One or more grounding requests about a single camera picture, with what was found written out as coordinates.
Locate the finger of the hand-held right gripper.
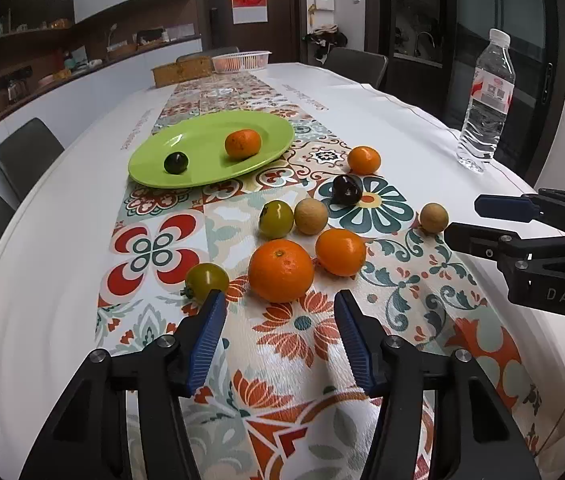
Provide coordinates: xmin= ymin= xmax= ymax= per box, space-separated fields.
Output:
xmin=445 ymin=222 xmax=565 ymax=281
xmin=475 ymin=188 xmax=565 ymax=234

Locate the dark plum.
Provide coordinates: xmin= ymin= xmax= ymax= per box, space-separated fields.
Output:
xmin=164 ymin=152 xmax=189 ymax=176
xmin=331 ymin=175 xmax=363 ymax=206

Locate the longan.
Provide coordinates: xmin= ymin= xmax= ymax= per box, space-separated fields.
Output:
xmin=419 ymin=202 xmax=449 ymax=235
xmin=294 ymin=198 xmax=329 ymax=235

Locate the white plastic basket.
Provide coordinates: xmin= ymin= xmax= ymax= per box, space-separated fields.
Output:
xmin=211 ymin=50 xmax=272 ymax=73

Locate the large orange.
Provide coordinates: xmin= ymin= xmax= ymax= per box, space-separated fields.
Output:
xmin=248 ymin=239 xmax=316 ymax=304

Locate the clear water bottle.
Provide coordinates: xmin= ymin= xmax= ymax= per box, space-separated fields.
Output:
xmin=457 ymin=28 xmax=517 ymax=174

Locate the green plate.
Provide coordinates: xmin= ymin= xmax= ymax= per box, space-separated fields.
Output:
xmin=128 ymin=110 xmax=296 ymax=190

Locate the green tomato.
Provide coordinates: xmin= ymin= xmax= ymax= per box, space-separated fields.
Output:
xmin=181 ymin=262 xmax=230 ymax=306
xmin=258 ymin=200 xmax=295 ymax=239

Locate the dark bag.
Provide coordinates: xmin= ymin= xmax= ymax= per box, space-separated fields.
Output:
xmin=304 ymin=25 xmax=348 ymax=58

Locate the wicker box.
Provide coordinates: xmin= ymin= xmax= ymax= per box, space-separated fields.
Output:
xmin=151 ymin=55 xmax=213 ymax=88

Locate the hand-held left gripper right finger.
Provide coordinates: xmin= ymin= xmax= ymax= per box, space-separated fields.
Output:
xmin=333 ymin=289 xmax=543 ymax=480

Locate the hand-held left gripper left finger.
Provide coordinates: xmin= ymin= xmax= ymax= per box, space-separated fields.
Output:
xmin=20 ymin=290 xmax=228 ymax=480

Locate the tangerine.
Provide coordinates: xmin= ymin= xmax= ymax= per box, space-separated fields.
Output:
xmin=347 ymin=145 xmax=382 ymax=176
xmin=315 ymin=228 xmax=367 ymax=277
xmin=225 ymin=129 xmax=262 ymax=162

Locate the patterned white tablecloth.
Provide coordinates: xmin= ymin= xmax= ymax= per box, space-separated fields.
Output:
xmin=0 ymin=62 xmax=565 ymax=480

